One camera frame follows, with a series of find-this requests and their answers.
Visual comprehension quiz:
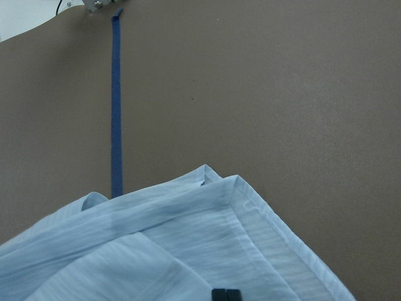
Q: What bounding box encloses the light blue button shirt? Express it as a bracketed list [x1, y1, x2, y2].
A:
[1, 165, 353, 300]

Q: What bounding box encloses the aluminium frame post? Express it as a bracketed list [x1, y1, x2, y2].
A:
[82, 0, 118, 13]

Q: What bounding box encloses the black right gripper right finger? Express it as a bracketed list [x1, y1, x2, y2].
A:
[227, 289, 242, 301]

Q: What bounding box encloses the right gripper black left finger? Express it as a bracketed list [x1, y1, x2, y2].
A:
[211, 288, 227, 301]

